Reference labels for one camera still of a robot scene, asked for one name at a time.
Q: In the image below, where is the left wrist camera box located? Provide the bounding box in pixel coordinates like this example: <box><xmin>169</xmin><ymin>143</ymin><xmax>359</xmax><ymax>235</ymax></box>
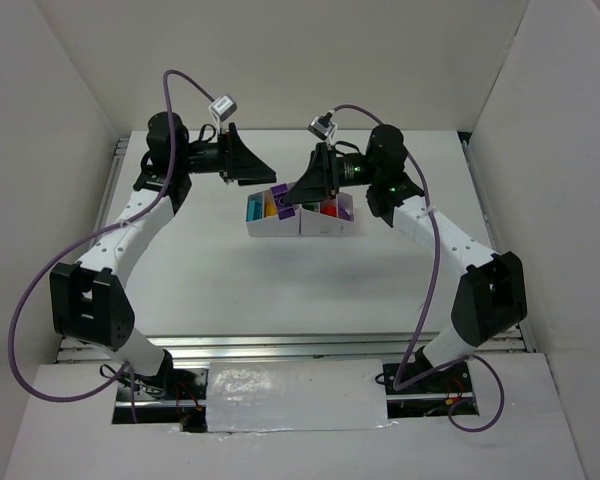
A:
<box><xmin>208</xmin><ymin>94</ymin><xmax>237</xmax><ymax>123</ymax></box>

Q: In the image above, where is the red lego brick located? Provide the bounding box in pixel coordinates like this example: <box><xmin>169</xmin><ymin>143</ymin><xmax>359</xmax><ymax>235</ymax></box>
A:
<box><xmin>320</xmin><ymin>203</ymin><xmax>338</xmax><ymax>218</ymax></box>

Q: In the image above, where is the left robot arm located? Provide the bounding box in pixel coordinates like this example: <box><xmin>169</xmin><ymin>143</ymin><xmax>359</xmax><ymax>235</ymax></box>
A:
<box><xmin>49</xmin><ymin>112</ymin><xmax>276</xmax><ymax>389</ymax></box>

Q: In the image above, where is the teal frog flower lego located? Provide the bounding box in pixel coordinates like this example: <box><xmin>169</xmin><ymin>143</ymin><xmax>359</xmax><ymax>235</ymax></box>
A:
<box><xmin>246</xmin><ymin>198</ymin><xmax>264</xmax><ymax>223</ymax></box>

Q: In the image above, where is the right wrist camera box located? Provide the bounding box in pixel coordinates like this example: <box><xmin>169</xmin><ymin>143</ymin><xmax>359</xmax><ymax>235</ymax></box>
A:
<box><xmin>307</xmin><ymin>111</ymin><xmax>338</xmax><ymax>144</ymax></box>

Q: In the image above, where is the purple oval lego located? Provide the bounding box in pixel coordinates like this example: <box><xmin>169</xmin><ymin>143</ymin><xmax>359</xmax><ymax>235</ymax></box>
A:
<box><xmin>270</xmin><ymin>183</ymin><xmax>296</xmax><ymax>221</ymax></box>

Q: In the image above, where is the green curved lego brick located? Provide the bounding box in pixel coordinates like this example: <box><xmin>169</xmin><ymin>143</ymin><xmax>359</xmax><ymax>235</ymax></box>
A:
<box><xmin>303</xmin><ymin>203</ymin><xmax>319</xmax><ymax>212</ymax></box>

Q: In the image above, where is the purple and green lego piece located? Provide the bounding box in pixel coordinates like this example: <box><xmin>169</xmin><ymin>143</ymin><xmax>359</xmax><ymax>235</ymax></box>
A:
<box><xmin>338</xmin><ymin>209</ymin><xmax>354</xmax><ymax>222</ymax></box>

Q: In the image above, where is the yellow butterfly lego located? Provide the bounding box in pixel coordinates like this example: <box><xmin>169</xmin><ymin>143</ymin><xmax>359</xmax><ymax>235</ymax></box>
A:
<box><xmin>265</xmin><ymin>203</ymin><xmax>278</xmax><ymax>218</ymax></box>

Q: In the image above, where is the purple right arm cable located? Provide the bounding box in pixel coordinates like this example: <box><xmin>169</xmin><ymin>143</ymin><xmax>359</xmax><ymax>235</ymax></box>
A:
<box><xmin>329</xmin><ymin>103</ymin><xmax>504</xmax><ymax>432</ymax></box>

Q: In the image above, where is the white divided organizer bin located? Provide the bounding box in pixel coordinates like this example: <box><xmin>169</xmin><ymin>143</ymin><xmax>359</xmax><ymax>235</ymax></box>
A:
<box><xmin>245</xmin><ymin>188</ymin><xmax>359</xmax><ymax>237</ymax></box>

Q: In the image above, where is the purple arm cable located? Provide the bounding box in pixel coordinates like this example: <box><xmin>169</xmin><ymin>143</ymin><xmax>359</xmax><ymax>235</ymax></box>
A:
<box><xmin>329</xmin><ymin>103</ymin><xmax>504</xmax><ymax>432</ymax></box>
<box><xmin>7</xmin><ymin>68</ymin><xmax>216</xmax><ymax>424</ymax></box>

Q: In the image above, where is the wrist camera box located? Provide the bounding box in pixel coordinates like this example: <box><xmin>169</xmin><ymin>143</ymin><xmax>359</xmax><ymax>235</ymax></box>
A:
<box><xmin>307</xmin><ymin>111</ymin><xmax>338</xmax><ymax>144</ymax></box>
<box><xmin>208</xmin><ymin>94</ymin><xmax>237</xmax><ymax>123</ymax></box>

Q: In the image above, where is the aluminium frame rail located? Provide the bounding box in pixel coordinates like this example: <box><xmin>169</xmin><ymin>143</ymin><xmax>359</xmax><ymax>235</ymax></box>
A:
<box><xmin>57</xmin><ymin>130</ymin><xmax>536</xmax><ymax>361</ymax></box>

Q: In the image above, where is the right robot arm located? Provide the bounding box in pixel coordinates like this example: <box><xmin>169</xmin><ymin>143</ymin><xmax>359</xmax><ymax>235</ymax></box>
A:
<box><xmin>284</xmin><ymin>124</ymin><xmax>527</xmax><ymax>391</ymax></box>

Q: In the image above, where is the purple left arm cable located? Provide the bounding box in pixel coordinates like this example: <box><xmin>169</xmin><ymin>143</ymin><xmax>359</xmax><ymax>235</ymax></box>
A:
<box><xmin>7</xmin><ymin>68</ymin><xmax>216</xmax><ymax>424</ymax></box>

